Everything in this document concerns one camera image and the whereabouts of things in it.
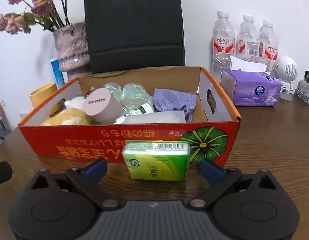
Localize yellow white plush sheep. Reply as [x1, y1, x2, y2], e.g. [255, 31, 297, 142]
[41, 96, 91, 126]

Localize green tissue packet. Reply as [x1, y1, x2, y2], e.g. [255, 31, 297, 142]
[122, 140, 190, 181]

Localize pink cylindrical container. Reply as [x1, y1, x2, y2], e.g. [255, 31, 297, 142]
[83, 88, 124, 125]

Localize small green capped bottle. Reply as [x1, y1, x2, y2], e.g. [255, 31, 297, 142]
[129, 103, 154, 115]

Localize iridescent plastic wrap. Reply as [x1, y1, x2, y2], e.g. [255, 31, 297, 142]
[104, 82, 154, 113]

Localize purple drawstring pouch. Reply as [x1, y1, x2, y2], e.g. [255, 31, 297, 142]
[153, 88, 197, 122]

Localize red cardboard box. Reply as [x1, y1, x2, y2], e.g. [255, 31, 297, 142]
[19, 67, 242, 165]

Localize yellow ceramic mug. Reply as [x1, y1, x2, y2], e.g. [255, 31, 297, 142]
[29, 82, 57, 108]

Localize purple tissue pack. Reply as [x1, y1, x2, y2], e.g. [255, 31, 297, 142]
[221, 56, 282, 107]

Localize blue white tube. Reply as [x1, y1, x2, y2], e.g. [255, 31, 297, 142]
[50, 58, 65, 89]

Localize clear container with black items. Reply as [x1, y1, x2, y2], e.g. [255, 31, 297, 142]
[295, 70, 309, 104]

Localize white round speaker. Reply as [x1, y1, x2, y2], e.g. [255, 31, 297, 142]
[276, 56, 298, 101]

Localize middle water bottle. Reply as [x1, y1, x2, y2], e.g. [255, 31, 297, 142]
[236, 15, 259, 62]

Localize water bottle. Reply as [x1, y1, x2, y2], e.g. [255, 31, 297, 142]
[212, 11, 235, 82]
[236, 15, 259, 62]
[257, 20, 279, 72]

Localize right water bottle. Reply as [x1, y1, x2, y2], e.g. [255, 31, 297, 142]
[257, 20, 279, 72]

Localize purple ceramic vase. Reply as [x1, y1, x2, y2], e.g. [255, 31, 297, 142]
[53, 22, 91, 81]

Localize left water bottle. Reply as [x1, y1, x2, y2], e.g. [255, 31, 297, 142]
[212, 11, 235, 82]

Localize black paper bag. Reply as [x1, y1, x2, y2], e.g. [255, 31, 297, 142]
[84, 0, 185, 74]

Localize dried pink flowers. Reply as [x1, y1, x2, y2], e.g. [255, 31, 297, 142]
[0, 0, 70, 35]

